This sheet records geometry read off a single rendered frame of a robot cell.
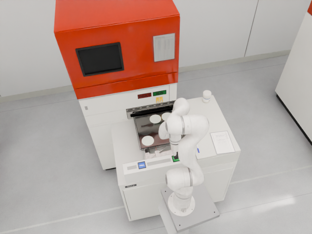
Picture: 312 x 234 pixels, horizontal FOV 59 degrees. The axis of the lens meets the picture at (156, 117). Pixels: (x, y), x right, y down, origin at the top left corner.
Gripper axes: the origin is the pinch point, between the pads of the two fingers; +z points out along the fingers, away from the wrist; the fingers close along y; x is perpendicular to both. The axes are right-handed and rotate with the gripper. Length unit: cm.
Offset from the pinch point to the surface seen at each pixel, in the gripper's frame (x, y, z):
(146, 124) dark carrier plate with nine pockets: -14.5, -43.9, 0.2
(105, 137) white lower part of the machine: -53, -64, 22
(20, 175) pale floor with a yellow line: -159, -97, 81
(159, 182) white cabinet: -13.9, -1.1, 26.1
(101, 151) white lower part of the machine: -61, -69, 43
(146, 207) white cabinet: -28, -9, 66
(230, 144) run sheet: 43.7, -3.4, 1.9
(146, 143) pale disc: -18.5, -25.2, 4.2
